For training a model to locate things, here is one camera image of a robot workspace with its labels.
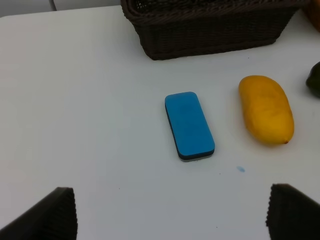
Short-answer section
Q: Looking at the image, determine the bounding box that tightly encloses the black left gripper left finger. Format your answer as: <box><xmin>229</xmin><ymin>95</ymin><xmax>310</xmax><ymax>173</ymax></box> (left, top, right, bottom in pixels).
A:
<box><xmin>0</xmin><ymin>187</ymin><xmax>78</xmax><ymax>240</ymax></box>

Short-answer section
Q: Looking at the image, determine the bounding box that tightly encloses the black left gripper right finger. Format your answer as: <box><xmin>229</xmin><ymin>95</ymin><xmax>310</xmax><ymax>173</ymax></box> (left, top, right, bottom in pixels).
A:
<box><xmin>265</xmin><ymin>183</ymin><xmax>320</xmax><ymax>240</ymax></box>

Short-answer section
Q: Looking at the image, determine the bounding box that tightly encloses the blue whiteboard eraser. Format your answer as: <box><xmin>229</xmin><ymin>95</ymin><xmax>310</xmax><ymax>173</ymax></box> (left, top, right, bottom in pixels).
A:
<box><xmin>164</xmin><ymin>91</ymin><xmax>216</xmax><ymax>162</ymax></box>

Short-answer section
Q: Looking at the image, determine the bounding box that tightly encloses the yellow mango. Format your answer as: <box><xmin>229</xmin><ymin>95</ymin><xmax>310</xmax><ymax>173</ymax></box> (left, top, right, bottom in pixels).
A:
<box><xmin>238</xmin><ymin>75</ymin><xmax>295</xmax><ymax>146</ymax></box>

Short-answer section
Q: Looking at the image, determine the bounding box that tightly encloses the green lime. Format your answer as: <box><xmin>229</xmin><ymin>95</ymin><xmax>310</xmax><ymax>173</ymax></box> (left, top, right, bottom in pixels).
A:
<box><xmin>305</xmin><ymin>62</ymin><xmax>320</xmax><ymax>98</ymax></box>

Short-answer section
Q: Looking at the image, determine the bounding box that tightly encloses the dark brown wicker basket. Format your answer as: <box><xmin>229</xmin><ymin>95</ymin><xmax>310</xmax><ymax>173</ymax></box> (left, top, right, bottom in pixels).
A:
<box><xmin>120</xmin><ymin>0</ymin><xmax>308</xmax><ymax>60</ymax></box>

